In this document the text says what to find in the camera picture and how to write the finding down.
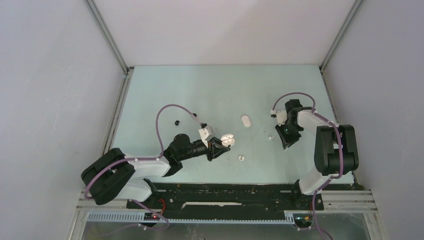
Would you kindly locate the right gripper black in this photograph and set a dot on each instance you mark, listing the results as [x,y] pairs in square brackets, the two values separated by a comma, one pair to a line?
[287,141]

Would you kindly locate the right aluminium frame post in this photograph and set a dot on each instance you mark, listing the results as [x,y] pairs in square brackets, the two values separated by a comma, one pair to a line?
[355,8]

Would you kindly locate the white charging case with dot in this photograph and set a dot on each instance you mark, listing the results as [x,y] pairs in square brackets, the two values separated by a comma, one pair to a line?
[227,140]

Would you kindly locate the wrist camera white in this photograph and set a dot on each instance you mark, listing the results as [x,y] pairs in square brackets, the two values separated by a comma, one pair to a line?
[206,133]
[280,116]

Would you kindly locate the aluminium frame post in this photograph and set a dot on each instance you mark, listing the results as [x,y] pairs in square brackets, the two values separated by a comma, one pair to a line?
[355,8]
[107,35]

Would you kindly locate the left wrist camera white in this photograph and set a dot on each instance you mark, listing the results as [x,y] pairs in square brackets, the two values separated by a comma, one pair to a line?
[206,133]

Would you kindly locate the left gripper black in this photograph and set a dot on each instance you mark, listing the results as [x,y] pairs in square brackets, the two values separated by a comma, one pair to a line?
[215,148]

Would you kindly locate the left aluminium frame post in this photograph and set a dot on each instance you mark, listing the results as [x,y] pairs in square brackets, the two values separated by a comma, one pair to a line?
[107,35]

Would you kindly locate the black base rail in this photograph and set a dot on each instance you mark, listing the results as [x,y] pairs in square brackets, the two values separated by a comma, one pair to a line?
[229,202]

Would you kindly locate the white closed charging case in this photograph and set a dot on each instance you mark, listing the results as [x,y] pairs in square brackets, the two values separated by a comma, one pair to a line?
[246,121]

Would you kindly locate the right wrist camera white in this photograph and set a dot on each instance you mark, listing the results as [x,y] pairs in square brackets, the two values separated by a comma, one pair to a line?
[280,116]

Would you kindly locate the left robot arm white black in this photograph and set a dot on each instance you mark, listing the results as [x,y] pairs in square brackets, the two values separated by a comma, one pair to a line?
[116,176]

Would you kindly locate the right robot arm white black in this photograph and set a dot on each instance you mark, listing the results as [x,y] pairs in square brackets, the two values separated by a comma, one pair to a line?
[335,146]

